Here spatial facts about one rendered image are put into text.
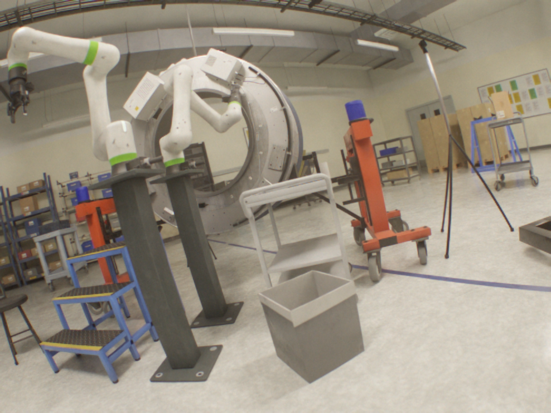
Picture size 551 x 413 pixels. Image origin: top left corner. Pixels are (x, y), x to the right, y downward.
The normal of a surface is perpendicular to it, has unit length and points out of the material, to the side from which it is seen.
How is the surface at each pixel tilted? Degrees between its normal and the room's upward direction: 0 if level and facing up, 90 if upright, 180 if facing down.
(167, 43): 90
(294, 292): 90
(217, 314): 90
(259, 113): 90
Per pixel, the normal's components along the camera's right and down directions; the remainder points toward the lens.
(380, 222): -0.16, 0.12
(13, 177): 0.49, -0.04
